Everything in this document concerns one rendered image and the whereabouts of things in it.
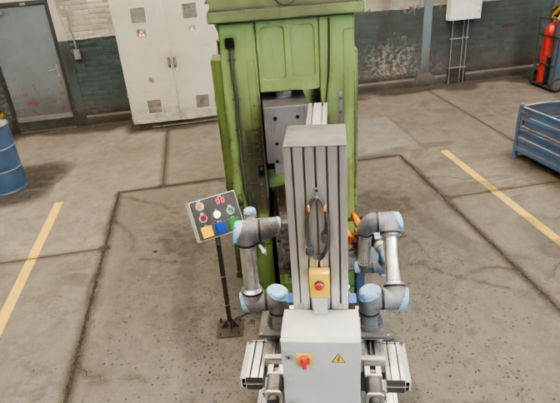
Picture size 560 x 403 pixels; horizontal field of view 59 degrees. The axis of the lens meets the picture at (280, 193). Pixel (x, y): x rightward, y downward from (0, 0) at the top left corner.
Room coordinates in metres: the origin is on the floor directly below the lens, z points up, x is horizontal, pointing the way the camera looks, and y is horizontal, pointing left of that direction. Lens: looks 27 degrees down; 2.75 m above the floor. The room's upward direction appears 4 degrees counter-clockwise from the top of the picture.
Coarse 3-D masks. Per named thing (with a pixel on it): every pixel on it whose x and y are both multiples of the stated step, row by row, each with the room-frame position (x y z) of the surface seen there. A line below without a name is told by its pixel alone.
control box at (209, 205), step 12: (228, 192) 3.12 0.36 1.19; (192, 204) 3.00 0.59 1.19; (204, 204) 3.02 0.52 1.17; (216, 204) 3.05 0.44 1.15; (228, 204) 3.08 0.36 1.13; (192, 216) 2.95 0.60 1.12; (228, 216) 3.03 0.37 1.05; (240, 216) 3.05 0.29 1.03; (228, 228) 2.98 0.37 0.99; (204, 240) 2.89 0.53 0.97
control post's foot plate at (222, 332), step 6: (240, 318) 3.16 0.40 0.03; (222, 324) 3.13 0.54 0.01; (234, 324) 3.08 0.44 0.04; (240, 324) 3.12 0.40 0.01; (222, 330) 3.06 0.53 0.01; (228, 330) 3.06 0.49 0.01; (234, 330) 3.05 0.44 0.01; (240, 330) 3.05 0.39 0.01; (216, 336) 3.00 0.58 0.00; (222, 336) 2.99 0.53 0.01; (228, 336) 2.99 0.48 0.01; (234, 336) 2.99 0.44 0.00
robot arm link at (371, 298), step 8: (360, 288) 2.16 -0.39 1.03; (368, 288) 2.14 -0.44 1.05; (376, 288) 2.13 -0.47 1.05; (360, 296) 2.11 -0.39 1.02; (368, 296) 2.08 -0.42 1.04; (376, 296) 2.08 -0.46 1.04; (360, 304) 2.11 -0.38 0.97; (368, 304) 2.07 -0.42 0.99; (376, 304) 2.07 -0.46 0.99; (384, 304) 2.07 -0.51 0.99; (368, 312) 2.07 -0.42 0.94; (376, 312) 2.08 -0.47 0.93
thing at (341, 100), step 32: (320, 32) 3.33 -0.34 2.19; (352, 32) 3.34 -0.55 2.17; (320, 64) 3.33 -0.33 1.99; (352, 64) 3.34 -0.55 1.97; (320, 96) 3.34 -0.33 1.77; (352, 96) 3.34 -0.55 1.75; (352, 128) 3.34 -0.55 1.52; (352, 160) 3.34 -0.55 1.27; (352, 192) 3.34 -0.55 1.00; (352, 224) 3.34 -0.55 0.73; (352, 288) 3.33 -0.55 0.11
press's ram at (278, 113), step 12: (264, 96) 3.45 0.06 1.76; (300, 96) 3.39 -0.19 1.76; (264, 108) 3.18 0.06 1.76; (276, 108) 3.18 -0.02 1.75; (288, 108) 3.18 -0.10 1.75; (300, 108) 3.18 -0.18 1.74; (264, 120) 3.18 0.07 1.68; (276, 120) 3.18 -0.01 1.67; (288, 120) 3.18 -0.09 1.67; (300, 120) 3.18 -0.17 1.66; (276, 132) 3.18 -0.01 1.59; (276, 144) 3.18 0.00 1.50; (276, 156) 3.18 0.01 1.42
